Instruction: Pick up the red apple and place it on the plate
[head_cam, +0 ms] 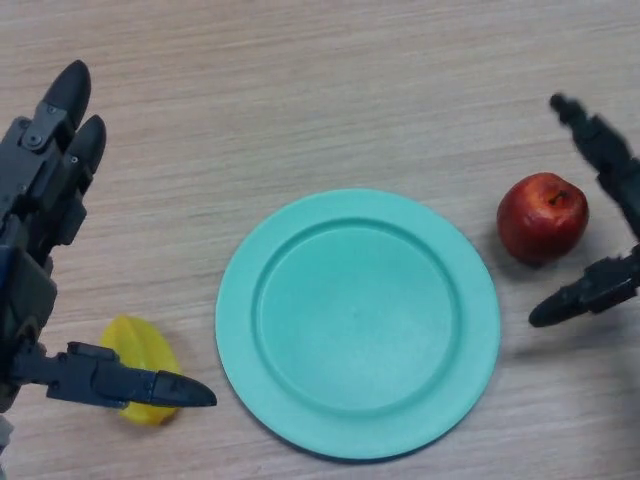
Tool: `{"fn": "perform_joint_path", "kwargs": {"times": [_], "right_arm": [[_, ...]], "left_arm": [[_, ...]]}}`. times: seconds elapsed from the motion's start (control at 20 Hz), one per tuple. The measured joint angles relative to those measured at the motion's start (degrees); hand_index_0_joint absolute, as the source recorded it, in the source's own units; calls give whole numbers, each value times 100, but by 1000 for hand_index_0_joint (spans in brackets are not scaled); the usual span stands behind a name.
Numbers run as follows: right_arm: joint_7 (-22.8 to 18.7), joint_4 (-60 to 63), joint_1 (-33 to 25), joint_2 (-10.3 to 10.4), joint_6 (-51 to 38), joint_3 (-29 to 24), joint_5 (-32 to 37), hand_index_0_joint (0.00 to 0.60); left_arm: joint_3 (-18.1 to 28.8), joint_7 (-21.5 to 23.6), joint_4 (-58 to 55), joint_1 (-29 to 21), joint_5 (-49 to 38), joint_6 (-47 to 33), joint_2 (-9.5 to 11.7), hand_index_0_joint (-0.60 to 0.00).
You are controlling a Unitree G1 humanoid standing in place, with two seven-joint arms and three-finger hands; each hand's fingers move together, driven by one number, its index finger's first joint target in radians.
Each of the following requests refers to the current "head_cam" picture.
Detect red apple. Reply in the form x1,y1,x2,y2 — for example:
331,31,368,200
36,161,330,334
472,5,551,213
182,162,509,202
496,172,590,266

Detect yellow starfruit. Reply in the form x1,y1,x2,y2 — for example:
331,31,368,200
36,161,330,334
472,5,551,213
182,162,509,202
99,314,182,427

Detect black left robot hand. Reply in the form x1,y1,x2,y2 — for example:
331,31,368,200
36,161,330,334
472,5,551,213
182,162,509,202
0,60,219,414

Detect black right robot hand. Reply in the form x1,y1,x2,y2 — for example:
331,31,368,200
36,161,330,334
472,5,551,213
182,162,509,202
528,92,640,329

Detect green round plate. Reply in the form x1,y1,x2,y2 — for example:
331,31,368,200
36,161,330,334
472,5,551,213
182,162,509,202
215,188,502,462

